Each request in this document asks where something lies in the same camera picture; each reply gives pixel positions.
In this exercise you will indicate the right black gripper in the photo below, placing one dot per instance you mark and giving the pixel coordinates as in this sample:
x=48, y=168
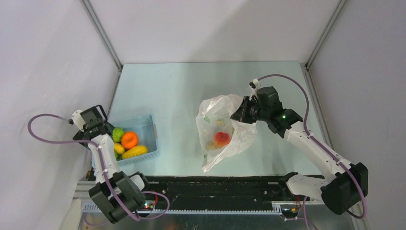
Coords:
x=241, y=114

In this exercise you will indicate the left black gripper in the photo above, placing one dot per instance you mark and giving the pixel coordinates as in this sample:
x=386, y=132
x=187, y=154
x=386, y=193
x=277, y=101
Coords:
x=80, y=135

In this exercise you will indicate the fake green fruit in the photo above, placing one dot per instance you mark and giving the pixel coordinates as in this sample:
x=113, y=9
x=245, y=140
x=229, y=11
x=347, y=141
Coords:
x=117, y=134

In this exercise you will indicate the fake orange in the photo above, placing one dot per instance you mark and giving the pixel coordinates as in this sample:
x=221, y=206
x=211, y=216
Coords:
x=129, y=140

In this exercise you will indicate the white plastic bag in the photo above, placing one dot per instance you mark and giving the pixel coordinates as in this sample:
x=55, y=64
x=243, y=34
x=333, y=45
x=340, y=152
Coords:
x=214, y=116

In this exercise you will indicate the fake peach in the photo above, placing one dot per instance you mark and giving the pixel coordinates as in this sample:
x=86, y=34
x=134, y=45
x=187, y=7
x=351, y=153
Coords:
x=221, y=139

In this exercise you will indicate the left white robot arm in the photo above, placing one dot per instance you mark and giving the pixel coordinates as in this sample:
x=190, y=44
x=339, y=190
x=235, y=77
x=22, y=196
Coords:
x=115, y=194

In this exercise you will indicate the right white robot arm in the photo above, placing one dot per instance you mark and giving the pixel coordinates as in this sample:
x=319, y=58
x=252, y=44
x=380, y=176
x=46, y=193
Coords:
x=343, y=185

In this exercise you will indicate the fake yellow lemon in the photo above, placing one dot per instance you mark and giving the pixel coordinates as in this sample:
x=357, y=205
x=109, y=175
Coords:
x=119, y=149

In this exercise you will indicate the fake yellow mango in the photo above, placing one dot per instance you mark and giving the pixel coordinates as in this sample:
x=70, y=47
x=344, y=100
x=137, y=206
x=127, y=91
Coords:
x=134, y=151

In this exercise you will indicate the light blue plastic basket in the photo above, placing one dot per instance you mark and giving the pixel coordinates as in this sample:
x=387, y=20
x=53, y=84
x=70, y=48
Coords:
x=143, y=126

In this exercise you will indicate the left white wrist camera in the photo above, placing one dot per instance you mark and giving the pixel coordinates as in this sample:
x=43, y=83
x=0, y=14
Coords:
x=78, y=119

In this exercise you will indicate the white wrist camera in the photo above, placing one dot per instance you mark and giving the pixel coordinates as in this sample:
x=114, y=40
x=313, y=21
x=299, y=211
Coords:
x=254, y=86
x=78, y=119

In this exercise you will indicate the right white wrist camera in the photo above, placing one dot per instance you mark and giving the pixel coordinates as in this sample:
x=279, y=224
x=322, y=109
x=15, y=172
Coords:
x=254, y=86

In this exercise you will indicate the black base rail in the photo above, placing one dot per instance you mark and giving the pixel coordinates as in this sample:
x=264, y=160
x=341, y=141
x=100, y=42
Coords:
x=213, y=193

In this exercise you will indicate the left aluminium frame post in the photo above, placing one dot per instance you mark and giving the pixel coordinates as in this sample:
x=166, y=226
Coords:
x=94, y=19

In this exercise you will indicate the aluminium frame post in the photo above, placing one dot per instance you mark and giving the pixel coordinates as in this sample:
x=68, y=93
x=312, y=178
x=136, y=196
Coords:
x=94, y=19
x=326, y=32

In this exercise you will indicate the right aluminium frame post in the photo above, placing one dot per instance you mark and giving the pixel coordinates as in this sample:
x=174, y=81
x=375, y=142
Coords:
x=326, y=32

